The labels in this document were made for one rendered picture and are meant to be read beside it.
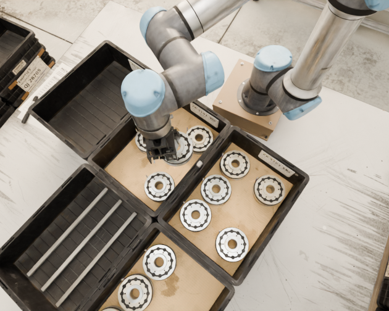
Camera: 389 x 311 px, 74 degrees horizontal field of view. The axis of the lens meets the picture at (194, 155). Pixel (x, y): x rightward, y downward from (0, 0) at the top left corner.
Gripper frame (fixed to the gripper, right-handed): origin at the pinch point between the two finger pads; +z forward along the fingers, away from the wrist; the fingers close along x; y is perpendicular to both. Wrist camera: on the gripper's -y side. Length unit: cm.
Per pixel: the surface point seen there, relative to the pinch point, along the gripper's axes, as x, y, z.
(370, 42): 170, -106, 100
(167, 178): -1.7, 5.5, 13.2
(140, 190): -11.6, 7.9, 16.1
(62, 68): -46, -60, 29
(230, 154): 21.4, 0.7, 13.2
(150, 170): -7.5, 0.9, 16.2
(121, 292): -19.0, 38.1, 13.2
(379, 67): 167, -81, 99
